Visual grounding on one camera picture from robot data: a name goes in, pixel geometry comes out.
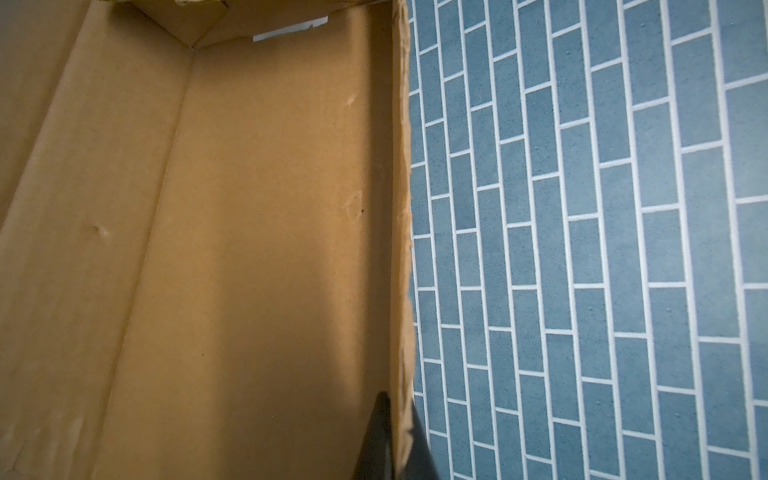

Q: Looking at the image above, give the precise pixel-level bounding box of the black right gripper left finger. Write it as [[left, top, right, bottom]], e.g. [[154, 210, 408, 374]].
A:
[[352, 391, 393, 480]]

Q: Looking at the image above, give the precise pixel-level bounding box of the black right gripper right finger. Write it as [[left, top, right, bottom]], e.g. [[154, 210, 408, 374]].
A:
[[400, 406, 439, 480]]

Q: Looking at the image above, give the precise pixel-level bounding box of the brown cardboard box top sheet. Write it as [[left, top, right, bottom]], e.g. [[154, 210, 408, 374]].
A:
[[1, 1, 414, 479]]

